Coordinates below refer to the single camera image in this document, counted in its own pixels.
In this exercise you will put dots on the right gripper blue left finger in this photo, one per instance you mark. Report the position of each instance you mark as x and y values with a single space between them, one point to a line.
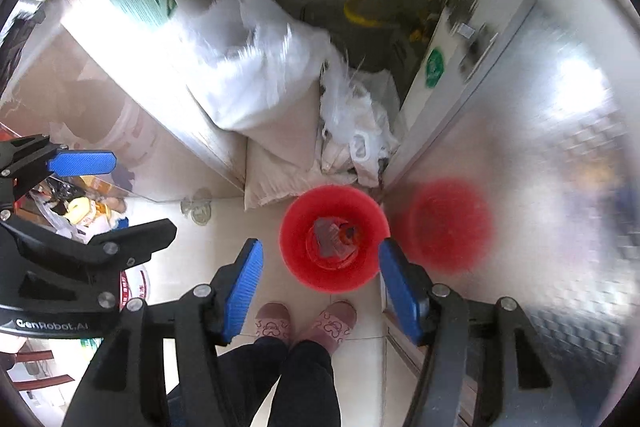
238 284

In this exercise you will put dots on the left pink slipper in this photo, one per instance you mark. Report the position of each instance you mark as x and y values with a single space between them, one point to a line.
273 320

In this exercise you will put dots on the pink slipper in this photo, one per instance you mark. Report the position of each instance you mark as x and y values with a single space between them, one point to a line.
273 320
332 326

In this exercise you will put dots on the right pink slipper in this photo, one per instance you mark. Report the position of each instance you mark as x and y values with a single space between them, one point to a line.
332 326

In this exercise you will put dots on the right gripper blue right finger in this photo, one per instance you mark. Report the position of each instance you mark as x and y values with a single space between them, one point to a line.
408 286

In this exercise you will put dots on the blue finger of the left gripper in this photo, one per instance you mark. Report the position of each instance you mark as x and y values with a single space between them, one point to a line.
82 163

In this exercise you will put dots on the red trash bin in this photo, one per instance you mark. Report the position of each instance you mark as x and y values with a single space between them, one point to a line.
329 238

